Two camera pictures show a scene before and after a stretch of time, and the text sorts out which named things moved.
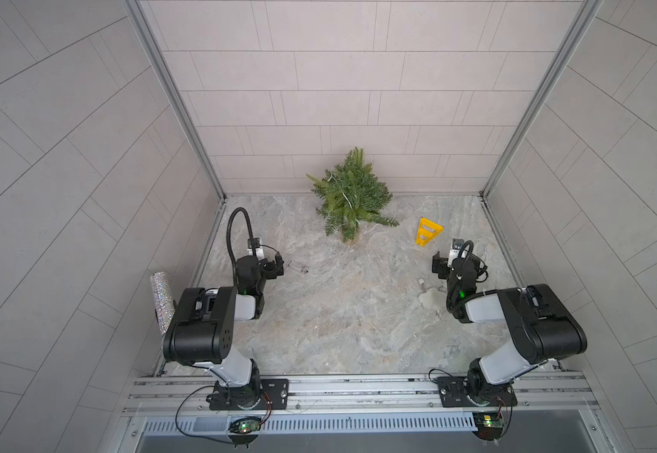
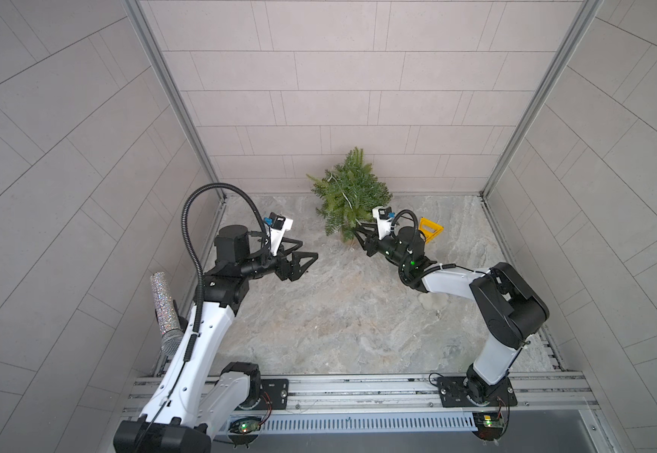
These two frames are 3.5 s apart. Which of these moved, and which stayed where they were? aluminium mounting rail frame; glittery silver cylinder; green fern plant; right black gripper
Moved: right black gripper
Stayed: aluminium mounting rail frame; glittery silver cylinder; green fern plant
